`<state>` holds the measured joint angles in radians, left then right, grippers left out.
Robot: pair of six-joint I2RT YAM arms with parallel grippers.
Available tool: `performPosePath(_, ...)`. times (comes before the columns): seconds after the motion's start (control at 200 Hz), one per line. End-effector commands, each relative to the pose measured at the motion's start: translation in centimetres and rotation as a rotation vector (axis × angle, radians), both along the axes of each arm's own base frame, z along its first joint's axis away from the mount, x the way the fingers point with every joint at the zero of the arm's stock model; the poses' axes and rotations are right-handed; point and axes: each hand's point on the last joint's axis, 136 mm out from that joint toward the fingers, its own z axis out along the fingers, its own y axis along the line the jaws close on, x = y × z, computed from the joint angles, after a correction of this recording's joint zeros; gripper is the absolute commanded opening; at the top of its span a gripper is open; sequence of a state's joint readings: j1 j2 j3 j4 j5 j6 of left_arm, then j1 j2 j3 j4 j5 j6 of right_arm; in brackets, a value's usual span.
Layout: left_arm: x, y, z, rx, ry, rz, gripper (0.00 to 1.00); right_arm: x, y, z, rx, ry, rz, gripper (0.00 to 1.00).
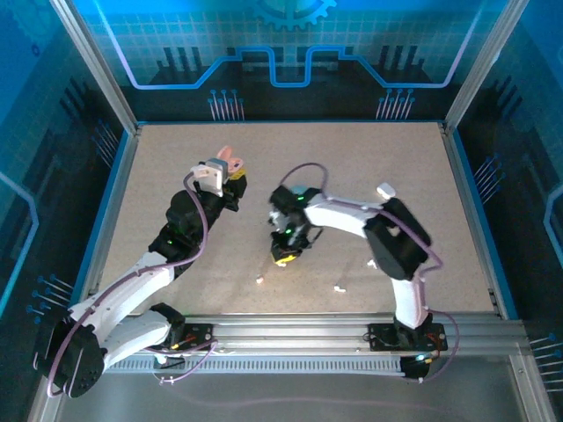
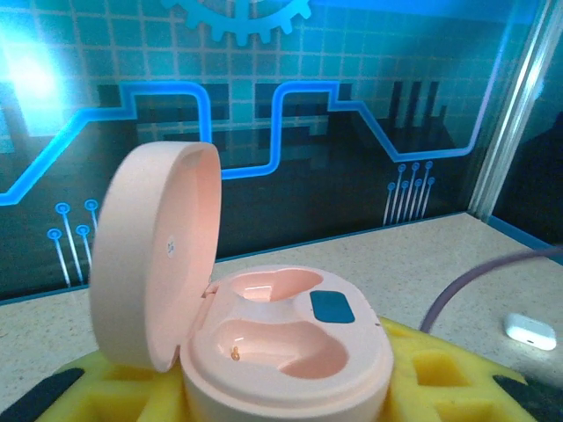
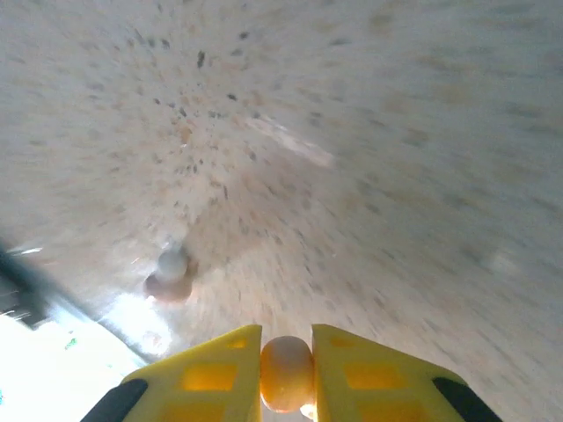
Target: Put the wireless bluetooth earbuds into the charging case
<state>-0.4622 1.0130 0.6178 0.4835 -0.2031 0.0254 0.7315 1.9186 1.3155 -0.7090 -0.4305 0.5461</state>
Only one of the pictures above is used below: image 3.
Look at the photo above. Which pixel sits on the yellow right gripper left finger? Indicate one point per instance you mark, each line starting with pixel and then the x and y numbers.
pixel 206 378

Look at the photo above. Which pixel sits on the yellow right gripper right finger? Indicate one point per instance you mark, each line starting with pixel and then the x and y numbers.
pixel 374 378

